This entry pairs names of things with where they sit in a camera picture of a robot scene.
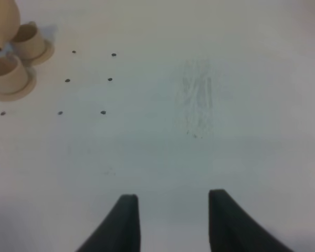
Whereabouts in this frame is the beige teapot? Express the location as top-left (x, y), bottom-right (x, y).
top-left (0, 0), bottom-right (20, 51)

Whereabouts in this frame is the beige cup saucer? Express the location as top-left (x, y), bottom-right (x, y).
top-left (0, 68), bottom-right (37, 102)
top-left (10, 37), bottom-right (54, 67)

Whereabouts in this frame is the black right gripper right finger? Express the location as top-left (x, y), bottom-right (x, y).
top-left (208, 189), bottom-right (291, 252)

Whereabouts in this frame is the near beige cup saucer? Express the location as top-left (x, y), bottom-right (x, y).
top-left (0, 68), bottom-right (37, 102)

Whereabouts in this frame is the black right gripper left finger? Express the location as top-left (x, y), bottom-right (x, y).
top-left (78, 194), bottom-right (141, 252)

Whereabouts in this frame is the near beige teacup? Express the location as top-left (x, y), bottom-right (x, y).
top-left (0, 54), bottom-right (29, 95)

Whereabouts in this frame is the beige teacup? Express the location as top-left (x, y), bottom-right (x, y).
top-left (10, 22), bottom-right (46, 60)
top-left (0, 54), bottom-right (29, 95)

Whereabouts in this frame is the far beige teacup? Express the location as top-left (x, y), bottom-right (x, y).
top-left (10, 22), bottom-right (46, 60)

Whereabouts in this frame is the far beige cup saucer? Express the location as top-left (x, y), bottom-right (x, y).
top-left (10, 37), bottom-right (54, 67)

